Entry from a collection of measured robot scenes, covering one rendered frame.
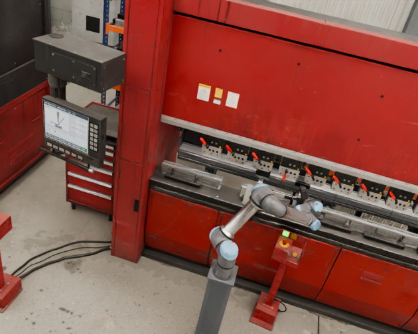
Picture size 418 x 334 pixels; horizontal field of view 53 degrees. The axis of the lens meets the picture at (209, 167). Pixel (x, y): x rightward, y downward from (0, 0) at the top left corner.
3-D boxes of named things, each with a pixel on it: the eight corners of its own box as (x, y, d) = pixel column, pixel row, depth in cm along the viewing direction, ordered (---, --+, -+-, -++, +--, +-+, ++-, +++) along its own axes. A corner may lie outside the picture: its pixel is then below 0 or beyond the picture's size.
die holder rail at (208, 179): (160, 172, 343) (162, 163, 338) (163, 169, 348) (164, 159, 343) (219, 190, 337) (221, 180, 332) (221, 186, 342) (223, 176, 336)
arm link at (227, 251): (221, 270, 266) (225, 254, 259) (213, 254, 276) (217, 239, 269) (237, 266, 271) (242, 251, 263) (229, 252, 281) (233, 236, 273)
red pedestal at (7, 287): (-21, 305, 314) (-39, 221, 269) (0, 280, 335) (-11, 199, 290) (2, 313, 311) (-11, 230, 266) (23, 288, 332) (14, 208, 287)
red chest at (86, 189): (65, 211, 413) (63, 122, 359) (90, 184, 455) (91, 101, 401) (112, 226, 407) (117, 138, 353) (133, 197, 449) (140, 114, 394)
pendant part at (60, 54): (38, 157, 294) (30, 37, 248) (62, 143, 314) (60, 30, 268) (97, 183, 281) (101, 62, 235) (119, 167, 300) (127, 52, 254)
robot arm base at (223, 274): (231, 283, 271) (235, 272, 266) (209, 276, 273) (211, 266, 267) (236, 267, 284) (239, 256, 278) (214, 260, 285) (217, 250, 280)
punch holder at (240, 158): (225, 160, 319) (229, 141, 310) (228, 154, 326) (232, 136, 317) (245, 165, 317) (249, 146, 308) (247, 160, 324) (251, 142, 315)
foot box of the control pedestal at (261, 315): (248, 321, 342) (251, 311, 336) (257, 299, 363) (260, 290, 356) (271, 331, 338) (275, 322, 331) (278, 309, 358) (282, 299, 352)
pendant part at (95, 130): (44, 145, 282) (41, 97, 263) (56, 138, 292) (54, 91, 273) (99, 169, 271) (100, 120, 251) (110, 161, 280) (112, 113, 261)
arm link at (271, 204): (277, 204, 251) (326, 221, 279) (268, 193, 259) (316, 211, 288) (265, 218, 255) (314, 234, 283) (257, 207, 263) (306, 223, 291)
